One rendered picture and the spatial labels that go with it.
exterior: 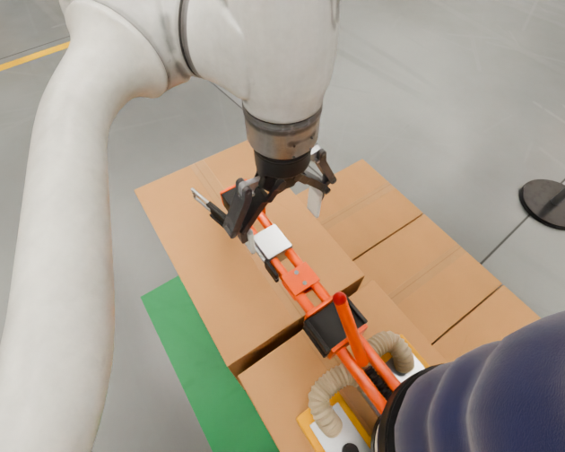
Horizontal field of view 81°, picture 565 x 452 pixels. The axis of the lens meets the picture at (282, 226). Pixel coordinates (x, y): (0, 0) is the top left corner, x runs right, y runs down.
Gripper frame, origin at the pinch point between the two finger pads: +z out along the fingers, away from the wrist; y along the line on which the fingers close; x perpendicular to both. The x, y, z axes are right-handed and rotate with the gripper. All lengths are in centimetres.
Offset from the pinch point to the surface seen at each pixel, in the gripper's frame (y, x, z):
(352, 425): -5.1, -31.9, 24.5
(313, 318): -2.2, -13.8, 12.3
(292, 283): -1.4, -5.8, 12.6
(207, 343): -26, 29, 123
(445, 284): 62, -19, 69
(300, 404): -10.9, -23.3, 28.8
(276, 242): 1.1, 3.9, 12.5
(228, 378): -25, 9, 123
